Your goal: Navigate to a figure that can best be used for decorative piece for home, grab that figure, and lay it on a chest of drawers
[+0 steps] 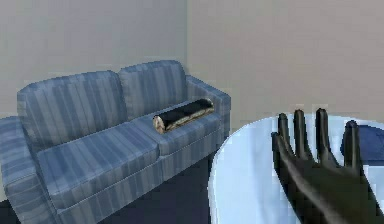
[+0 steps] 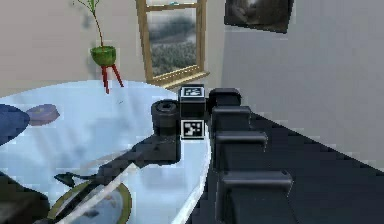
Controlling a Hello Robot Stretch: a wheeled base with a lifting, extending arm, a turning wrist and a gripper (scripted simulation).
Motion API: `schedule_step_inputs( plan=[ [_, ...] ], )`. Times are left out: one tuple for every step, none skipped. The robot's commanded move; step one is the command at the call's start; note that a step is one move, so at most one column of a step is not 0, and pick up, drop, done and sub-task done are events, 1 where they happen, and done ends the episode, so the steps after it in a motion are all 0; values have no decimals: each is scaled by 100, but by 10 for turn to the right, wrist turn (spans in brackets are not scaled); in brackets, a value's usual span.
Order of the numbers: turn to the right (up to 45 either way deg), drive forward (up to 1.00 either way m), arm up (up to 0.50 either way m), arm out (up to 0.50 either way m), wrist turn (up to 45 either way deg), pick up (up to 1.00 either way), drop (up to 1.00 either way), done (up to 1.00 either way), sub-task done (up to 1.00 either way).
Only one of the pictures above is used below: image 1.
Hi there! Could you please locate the black and gold bolster pillow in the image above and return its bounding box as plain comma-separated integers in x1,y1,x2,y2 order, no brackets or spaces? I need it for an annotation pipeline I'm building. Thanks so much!
152,97,215,135

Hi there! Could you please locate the pale blue round table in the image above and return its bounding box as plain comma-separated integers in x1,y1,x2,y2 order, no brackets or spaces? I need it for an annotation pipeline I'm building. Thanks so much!
207,113,384,224

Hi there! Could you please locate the blue striped sofa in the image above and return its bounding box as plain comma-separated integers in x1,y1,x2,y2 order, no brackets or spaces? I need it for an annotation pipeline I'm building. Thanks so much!
0,59,232,224

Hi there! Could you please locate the black hand statue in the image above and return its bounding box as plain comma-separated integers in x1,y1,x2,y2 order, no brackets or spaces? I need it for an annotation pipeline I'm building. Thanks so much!
271,107,384,224

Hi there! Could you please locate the dark blue bowl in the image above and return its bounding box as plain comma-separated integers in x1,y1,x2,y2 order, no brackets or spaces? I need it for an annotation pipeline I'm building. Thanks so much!
340,124,384,167

